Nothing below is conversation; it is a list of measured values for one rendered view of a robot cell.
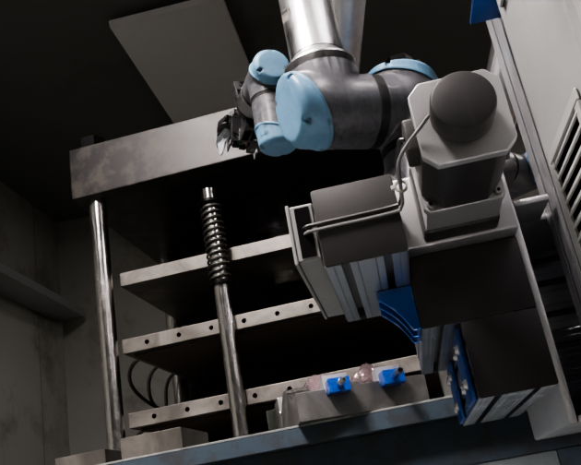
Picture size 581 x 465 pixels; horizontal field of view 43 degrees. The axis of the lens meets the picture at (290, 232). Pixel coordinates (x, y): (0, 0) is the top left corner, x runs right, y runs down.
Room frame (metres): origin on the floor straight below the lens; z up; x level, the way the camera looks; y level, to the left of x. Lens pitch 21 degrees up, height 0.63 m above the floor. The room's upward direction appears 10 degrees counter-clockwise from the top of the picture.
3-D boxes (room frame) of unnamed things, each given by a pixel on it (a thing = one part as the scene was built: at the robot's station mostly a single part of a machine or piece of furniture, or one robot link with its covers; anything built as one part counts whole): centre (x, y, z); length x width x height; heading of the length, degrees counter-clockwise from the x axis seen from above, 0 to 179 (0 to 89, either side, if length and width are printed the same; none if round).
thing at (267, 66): (1.26, -0.01, 1.43); 0.11 x 0.08 x 0.09; 20
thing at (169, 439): (1.85, 0.39, 0.84); 0.20 x 0.15 x 0.07; 171
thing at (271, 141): (1.27, -0.02, 1.34); 0.11 x 0.08 x 0.11; 110
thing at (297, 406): (1.72, -0.05, 0.86); 0.50 x 0.26 x 0.11; 8
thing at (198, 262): (2.77, 0.03, 1.52); 1.10 x 0.70 x 0.05; 81
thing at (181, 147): (2.71, 0.04, 1.75); 1.30 x 0.84 x 0.61; 81
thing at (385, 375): (1.46, -0.15, 0.86); 0.13 x 0.05 x 0.05; 8
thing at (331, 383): (1.45, -0.04, 0.86); 0.13 x 0.05 x 0.05; 8
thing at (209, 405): (2.76, 0.03, 1.02); 1.10 x 0.74 x 0.05; 81
